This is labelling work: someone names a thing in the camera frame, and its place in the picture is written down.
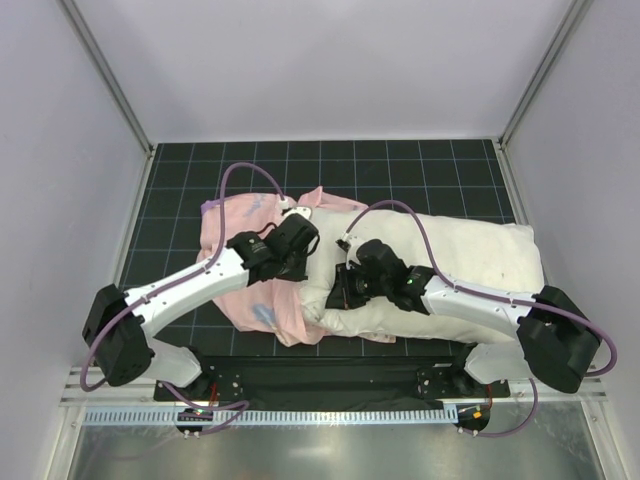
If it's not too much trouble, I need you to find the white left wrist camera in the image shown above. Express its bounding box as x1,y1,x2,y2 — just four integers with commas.
278,198,312,220

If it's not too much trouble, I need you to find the white pillow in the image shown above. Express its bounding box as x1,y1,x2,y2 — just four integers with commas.
298,208,543,346

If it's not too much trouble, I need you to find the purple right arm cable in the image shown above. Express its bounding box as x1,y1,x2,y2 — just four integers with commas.
344,200,619,441

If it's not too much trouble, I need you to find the right aluminium frame post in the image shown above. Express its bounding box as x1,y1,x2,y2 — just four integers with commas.
498,0,593,150

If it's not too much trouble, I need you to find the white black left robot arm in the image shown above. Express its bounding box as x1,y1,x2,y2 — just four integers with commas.
82,207,319,401

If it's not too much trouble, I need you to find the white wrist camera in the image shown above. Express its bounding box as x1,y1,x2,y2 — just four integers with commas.
278,198,312,220
336,232,362,254

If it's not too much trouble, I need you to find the left aluminium frame post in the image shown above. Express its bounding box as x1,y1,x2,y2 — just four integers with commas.
57,0,154,156

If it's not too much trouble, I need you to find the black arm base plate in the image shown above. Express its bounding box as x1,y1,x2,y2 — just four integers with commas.
178,356,510,412

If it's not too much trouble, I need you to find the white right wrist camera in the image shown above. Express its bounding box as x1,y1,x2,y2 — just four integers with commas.
336,232,362,254

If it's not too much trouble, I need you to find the aluminium frame post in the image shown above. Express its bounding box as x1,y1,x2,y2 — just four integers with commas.
498,0,593,150
57,0,154,156

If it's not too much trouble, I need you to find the slotted grey cable duct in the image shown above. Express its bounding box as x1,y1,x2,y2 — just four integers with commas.
82,405,458,428

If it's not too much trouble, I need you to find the black gridded work mat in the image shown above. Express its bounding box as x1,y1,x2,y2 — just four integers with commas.
102,138,526,359

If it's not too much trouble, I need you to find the left aluminium rail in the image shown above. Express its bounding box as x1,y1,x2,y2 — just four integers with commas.
60,367,104,406

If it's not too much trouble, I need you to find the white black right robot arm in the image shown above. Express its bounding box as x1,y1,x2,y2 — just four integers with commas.
326,239,601,396

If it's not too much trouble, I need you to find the pink purple printed pillowcase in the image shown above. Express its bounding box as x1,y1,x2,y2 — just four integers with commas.
197,187,396,347

